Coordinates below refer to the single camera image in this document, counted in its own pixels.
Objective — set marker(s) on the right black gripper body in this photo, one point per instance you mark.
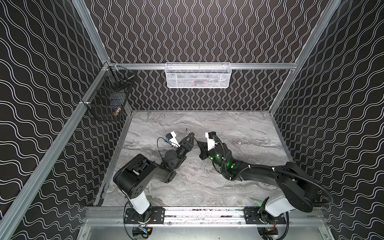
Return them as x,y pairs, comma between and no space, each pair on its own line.
206,149

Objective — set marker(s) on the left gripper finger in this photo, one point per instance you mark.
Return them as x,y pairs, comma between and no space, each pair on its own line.
190,140
183,142

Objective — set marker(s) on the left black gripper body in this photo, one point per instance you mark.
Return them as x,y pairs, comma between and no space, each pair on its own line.
184,145

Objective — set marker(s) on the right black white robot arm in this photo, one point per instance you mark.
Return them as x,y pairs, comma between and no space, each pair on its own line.
296,190

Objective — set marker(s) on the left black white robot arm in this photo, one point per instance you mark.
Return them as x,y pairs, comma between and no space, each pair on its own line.
133,177

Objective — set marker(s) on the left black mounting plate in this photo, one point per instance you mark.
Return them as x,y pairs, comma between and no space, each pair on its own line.
153,215

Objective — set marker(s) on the black mounting plate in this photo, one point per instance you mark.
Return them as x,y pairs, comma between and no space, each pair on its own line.
153,215
254,216

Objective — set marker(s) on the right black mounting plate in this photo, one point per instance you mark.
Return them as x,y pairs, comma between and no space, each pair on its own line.
254,216

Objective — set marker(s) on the brass item in black basket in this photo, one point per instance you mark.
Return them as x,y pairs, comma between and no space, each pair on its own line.
117,111

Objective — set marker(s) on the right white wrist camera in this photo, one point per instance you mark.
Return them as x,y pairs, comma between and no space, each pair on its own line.
210,136

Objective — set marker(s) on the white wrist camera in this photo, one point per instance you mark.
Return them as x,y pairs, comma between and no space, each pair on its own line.
210,136
171,139

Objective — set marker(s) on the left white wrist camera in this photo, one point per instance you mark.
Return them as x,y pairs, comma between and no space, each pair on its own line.
171,139

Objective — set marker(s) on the white mesh wall basket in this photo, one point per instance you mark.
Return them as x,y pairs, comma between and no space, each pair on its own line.
194,75

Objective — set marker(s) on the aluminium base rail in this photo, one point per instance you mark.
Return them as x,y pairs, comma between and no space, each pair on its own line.
199,217

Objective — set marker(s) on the black wire wall basket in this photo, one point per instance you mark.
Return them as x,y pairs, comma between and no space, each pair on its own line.
112,92

